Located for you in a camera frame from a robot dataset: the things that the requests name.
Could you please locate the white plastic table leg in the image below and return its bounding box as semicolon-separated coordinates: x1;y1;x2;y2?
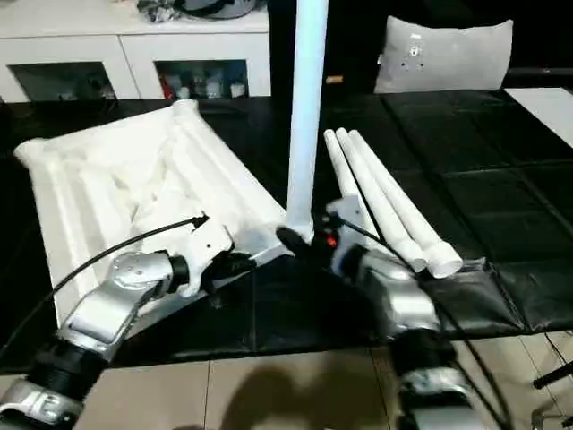
347;129;463;279
322;128;381;243
286;0;330;245
335;127;429;272

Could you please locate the white plastic table top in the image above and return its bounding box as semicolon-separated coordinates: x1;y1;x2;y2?
12;99;314;332

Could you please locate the black cabinet with gold label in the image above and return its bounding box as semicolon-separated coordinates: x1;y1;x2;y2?
268;0;390;95

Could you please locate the grey cushion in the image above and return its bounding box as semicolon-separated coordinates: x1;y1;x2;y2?
373;15;515;95

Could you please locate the grey helmet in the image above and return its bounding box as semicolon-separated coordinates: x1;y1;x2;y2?
183;0;265;20

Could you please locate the white sideboard with glass doors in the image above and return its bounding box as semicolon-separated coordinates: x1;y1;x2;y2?
0;0;272;102

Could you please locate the black stand leg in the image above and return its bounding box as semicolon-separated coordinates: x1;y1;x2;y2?
532;365;573;390

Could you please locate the dark clutter pile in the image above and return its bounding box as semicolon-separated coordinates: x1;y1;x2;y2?
136;0;183;23

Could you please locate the chrome chair leg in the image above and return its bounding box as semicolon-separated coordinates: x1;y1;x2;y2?
530;398;573;430

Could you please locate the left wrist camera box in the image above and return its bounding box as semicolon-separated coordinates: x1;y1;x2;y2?
181;221;236;299

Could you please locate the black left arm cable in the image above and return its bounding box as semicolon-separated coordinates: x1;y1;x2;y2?
44;213;211;305

